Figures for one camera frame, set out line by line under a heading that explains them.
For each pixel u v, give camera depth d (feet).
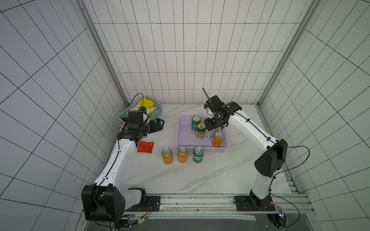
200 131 3.02
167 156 2.65
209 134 2.75
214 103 2.10
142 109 2.30
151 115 3.38
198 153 2.66
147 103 3.61
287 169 2.94
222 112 1.88
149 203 2.35
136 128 1.97
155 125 2.33
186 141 3.38
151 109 3.51
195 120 3.12
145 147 3.04
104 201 1.25
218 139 2.87
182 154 2.64
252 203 2.17
